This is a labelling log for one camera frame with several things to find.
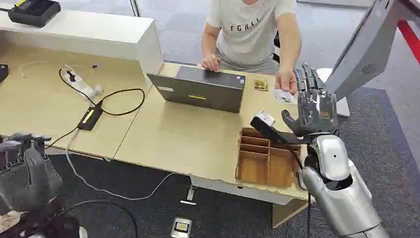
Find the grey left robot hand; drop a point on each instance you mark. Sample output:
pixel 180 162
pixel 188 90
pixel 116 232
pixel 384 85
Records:
pixel 29 177

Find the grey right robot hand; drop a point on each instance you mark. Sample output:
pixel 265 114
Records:
pixel 316 111

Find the white card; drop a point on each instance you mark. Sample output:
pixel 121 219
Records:
pixel 283 96

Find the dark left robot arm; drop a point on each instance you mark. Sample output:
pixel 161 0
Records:
pixel 42 226

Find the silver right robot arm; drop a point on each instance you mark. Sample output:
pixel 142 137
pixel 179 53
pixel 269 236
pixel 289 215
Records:
pixel 344 203

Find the person's left hand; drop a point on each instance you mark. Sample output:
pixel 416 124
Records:
pixel 284 80

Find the person's hand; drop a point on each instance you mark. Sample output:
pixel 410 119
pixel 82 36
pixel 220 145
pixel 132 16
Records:
pixel 284 80
pixel 211 62

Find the small gold object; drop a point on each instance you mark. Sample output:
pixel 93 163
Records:
pixel 261 84

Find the silver monitor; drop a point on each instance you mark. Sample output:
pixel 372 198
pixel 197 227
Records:
pixel 364 49

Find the black chair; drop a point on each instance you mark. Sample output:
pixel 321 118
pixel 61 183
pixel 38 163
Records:
pixel 277 42

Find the wooden card box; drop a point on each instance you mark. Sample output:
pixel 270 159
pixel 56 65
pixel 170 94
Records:
pixel 254 166

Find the black power adapter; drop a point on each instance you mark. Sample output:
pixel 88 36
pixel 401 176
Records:
pixel 89 118

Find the person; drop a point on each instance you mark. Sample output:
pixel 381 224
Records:
pixel 249 33

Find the white power strip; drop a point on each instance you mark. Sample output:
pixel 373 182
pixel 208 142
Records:
pixel 82 86

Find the wooden desk leg panel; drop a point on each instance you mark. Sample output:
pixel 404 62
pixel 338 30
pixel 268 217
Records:
pixel 285 213

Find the black object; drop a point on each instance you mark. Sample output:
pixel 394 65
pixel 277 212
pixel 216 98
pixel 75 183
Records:
pixel 3 72

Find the person's right hand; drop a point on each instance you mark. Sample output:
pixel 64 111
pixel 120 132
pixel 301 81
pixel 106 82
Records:
pixel 211 62

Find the grey laptop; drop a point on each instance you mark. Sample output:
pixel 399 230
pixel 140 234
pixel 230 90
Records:
pixel 200 93

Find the red bar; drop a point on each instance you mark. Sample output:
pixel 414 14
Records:
pixel 410 39

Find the white desk partition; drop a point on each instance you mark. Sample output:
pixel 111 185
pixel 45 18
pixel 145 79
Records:
pixel 82 33

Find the silver floor socket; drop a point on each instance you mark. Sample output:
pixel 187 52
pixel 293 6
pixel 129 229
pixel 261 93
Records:
pixel 181 227

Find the black desk device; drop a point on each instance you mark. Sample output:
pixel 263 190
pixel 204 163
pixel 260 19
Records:
pixel 34 13

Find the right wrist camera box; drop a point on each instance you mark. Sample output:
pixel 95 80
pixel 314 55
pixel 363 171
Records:
pixel 267 130

